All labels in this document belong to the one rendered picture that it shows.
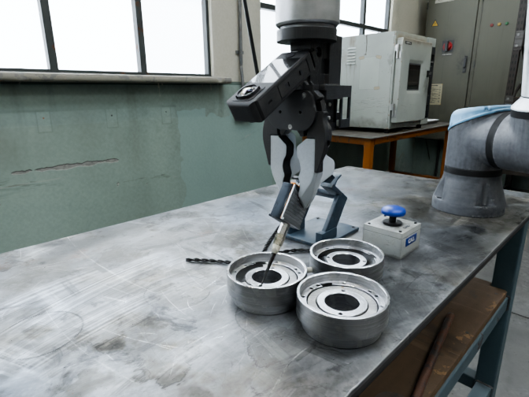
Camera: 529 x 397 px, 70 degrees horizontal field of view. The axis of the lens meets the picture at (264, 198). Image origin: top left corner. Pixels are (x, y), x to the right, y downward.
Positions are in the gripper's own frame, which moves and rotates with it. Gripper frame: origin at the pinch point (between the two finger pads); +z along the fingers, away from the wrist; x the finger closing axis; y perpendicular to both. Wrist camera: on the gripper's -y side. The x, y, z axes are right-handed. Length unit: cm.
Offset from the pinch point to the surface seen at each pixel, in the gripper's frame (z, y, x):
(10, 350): 13.3, -29.9, 14.8
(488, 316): 38, 56, -15
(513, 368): 93, 122, -17
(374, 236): 10.5, 19.3, -2.4
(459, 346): 38, 40, -13
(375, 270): 10.0, 6.9, -8.8
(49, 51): -31, 31, 161
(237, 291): 10.3, -8.8, 1.7
